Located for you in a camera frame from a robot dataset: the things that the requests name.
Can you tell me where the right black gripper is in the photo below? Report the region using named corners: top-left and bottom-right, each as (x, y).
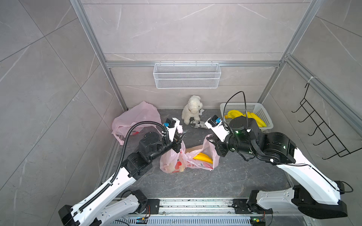
top-left (205, 127), bottom-right (254, 156)

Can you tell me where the pink plastic bag with print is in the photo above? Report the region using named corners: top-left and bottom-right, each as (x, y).
top-left (160, 135), bottom-right (220, 173)

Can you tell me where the orange-yellow banana bunch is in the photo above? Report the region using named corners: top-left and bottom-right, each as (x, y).
top-left (193, 153), bottom-right (213, 164)

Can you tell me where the plain pink plastic bag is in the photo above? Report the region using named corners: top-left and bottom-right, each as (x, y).
top-left (112, 101), bottom-right (161, 145)

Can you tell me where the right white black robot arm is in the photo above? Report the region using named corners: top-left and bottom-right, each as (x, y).
top-left (205, 115), bottom-right (347, 219)

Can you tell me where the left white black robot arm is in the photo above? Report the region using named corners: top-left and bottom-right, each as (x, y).
top-left (58, 131), bottom-right (184, 226)

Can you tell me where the yellow-green banana bunch left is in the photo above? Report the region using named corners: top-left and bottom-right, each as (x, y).
top-left (224, 110), bottom-right (244, 119)

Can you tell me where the yellow-green banana bunch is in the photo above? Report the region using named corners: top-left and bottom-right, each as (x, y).
top-left (224, 110), bottom-right (244, 119)
top-left (247, 112), bottom-right (267, 128)

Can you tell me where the yellow-green banana bunch right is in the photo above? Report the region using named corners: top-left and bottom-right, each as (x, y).
top-left (247, 112), bottom-right (267, 128)

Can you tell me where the white plush toy dog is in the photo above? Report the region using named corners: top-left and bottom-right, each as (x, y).
top-left (182, 95), bottom-right (203, 125)

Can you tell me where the white plastic basket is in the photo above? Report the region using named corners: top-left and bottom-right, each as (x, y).
top-left (220, 102), bottom-right (274, 131)

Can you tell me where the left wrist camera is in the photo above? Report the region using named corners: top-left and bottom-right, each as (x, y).
top-left (164, 118), bottom-right (183, 141)

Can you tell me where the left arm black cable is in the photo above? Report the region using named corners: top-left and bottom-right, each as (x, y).
top-left (77, 121), bottom-right (167, 212)

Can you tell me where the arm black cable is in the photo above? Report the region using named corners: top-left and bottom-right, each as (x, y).
top-left (77, 121), bottom-right (167, 212)
top-left (222, 91), bottom-right (354, 195)

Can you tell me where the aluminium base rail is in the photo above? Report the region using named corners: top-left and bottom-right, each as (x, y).
top-left (74, 197), bottom-right (314, 226)

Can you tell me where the black wire hook rack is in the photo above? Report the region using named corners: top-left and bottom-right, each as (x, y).
top-left (291, 83), bottom-right (362, 160)

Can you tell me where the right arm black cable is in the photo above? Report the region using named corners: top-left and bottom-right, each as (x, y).
top-left (222, 91), bottom-right (354, 195)

